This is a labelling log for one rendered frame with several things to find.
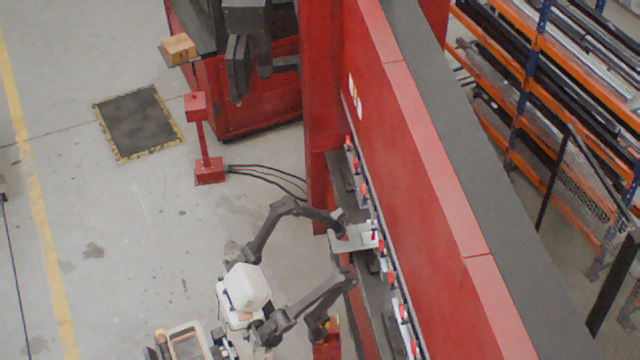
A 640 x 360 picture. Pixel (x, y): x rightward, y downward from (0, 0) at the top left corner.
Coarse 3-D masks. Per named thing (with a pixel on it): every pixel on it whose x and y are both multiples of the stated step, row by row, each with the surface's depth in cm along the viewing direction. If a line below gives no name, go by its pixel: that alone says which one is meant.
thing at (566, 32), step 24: (504, 0) 489; (528, 0) 484; (576, 0) 478; (552, 24) 464; (576, 24) 461; (600, 24) 464; (576, 48) 442; (600, 48) 441; (624, 48) 444; (600, 72) 425; (624, 72) 428; (624, 96) 411
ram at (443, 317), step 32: (352, 32) 365; (352, 64) 378; (352, 96) 393; (384, 96) 313; (384, 128) 323; (384, 160) 333; (384, 192) 344; (416, 192) 281; (416, 224) 289; (416, 256) 298; (416, 288) 307; (448, 288) 256; (448, 320) 263; (448, 352) 270; (480, 352) 230
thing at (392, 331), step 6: (384, 312) 376; (390, 312) 376; (384, 318) 373; (390, 324) 371; (390, 330) 368; (396, 330) 368; (390, 336) 366; (396, 336) 366; (390, 342) 365; (396, 342) 363; (396, 348) 361; (402, 348) 361; (396, 354) 359; (402, 354) 359
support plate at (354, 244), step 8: (360, 224) 406; (368, 224) 406; (328, 232) 402; (352, 232) 402; (360, 232) 402; (336, 240) 398; (352, 240) 398; (336, 248) 394; (344, 248) 394; (352, 248) 394; (360, 248) 394; (368, 248) 395
